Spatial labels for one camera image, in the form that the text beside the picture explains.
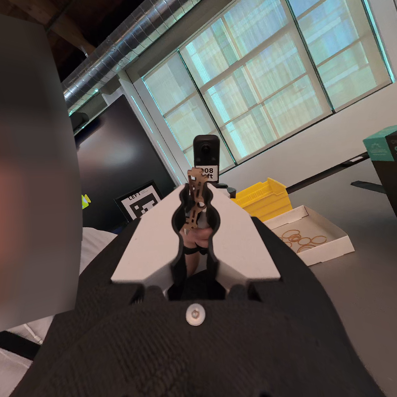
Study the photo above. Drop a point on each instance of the wooden model part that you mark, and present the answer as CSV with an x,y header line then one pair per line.
x,y
198,189

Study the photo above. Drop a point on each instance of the pile of rubber bands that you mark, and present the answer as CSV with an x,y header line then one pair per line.
x,y
294,238

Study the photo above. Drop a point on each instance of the person's left hand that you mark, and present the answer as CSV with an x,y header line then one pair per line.
x,y
201,237

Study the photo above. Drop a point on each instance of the black and teal kit box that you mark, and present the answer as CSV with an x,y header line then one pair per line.
x,y
387,173

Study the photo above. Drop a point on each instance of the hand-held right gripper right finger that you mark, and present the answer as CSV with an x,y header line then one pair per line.
x,y
245,248

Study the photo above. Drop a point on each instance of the black flat device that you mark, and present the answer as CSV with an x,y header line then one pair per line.
x,y
356,160

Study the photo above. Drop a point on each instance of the black framed tag sign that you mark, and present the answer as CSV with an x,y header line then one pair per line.
x,y
136,204

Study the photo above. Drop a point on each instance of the yellow plastic bin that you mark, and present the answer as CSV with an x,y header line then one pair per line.
x,y
266,198

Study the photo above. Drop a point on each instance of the large paned window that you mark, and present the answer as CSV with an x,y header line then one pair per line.
x,y
263,77

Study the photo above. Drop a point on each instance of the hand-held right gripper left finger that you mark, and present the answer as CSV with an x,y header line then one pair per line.
x,y
149,248

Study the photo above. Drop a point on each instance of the white cardboard tray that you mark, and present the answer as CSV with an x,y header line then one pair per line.
x,y
319,225

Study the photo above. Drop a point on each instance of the silver ventilation duct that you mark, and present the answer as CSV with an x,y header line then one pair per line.
x,y
124,46

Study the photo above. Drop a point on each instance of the large black monitor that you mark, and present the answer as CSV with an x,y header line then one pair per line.
x,y
124,155

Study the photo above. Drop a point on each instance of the yellow green sticker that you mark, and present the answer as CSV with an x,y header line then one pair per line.
x,y
84,201

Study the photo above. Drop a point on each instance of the black strip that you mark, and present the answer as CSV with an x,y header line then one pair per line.
x,y
369,185

